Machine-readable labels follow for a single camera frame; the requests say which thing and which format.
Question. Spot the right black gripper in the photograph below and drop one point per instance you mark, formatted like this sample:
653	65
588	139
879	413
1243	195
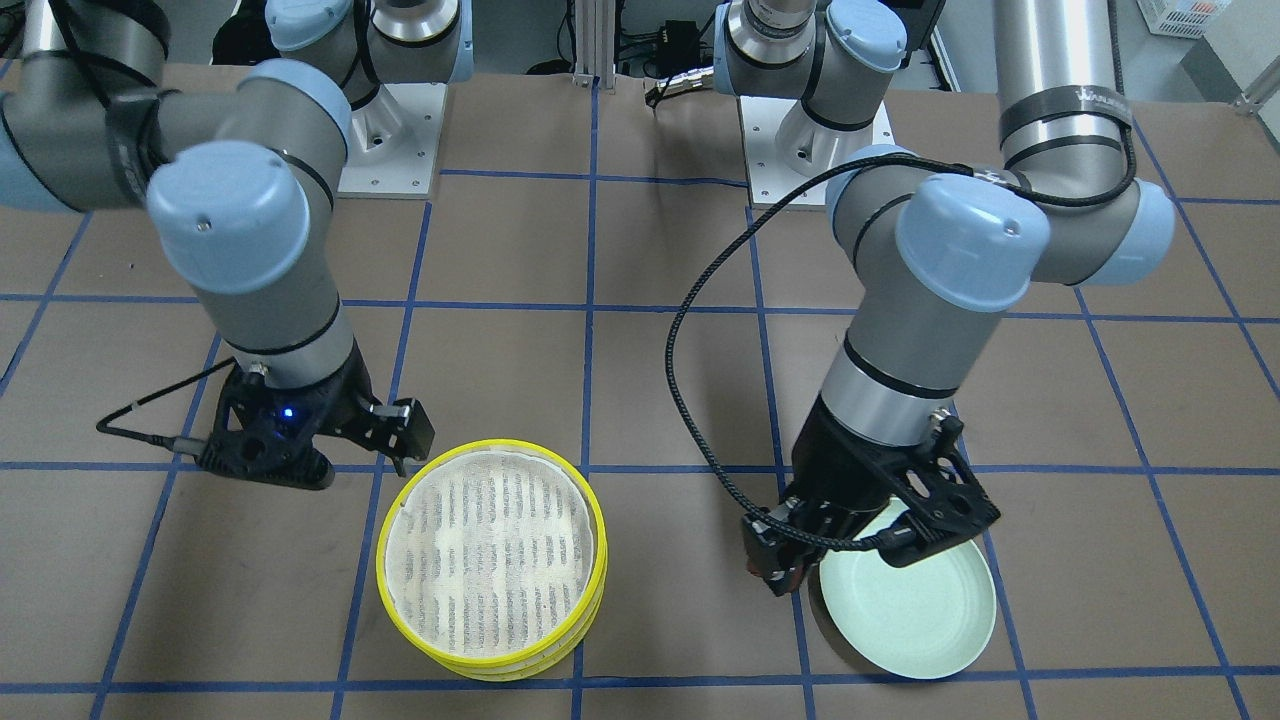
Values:
343	397

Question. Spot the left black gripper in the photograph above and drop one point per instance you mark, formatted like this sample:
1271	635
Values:
838	450

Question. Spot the brown bun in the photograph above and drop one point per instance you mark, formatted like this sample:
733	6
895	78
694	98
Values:
785	578

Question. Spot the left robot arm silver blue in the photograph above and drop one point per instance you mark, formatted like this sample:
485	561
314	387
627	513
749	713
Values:
943	251

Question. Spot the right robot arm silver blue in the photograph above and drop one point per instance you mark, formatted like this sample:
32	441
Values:
241	188

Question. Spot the light green plate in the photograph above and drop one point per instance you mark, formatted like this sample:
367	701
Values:
927	621

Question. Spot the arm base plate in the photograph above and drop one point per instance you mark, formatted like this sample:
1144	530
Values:
396	139
784	147

